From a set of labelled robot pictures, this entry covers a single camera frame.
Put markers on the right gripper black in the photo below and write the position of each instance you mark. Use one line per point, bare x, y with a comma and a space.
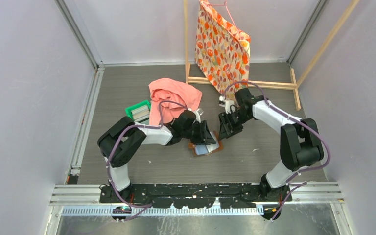
227, 131

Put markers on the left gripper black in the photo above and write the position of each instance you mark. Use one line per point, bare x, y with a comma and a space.
203, 135

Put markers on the brown leather card holder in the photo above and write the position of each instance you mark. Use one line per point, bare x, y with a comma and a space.
205, 150

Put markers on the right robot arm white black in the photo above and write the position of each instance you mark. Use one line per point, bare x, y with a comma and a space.
300, 147

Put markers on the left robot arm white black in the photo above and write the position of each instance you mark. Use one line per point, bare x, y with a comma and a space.
119, 144

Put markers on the green card tray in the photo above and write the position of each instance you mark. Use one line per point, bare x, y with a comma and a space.
139, 112

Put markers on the pink cloth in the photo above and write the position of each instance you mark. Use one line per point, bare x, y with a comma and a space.
169, 98

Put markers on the floral fabric bag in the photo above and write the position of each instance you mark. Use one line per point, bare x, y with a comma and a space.
222, 51

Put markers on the pink hanger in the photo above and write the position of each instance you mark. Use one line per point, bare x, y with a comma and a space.
222, 6

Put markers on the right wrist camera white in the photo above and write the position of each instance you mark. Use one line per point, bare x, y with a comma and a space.
227, 104

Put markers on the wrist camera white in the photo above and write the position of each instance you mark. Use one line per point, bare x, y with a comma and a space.
198, 112
227, 104

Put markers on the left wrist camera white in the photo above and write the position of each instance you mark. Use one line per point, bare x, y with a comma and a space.
198, 112

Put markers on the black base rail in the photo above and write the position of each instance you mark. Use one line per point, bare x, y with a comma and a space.
194, 196

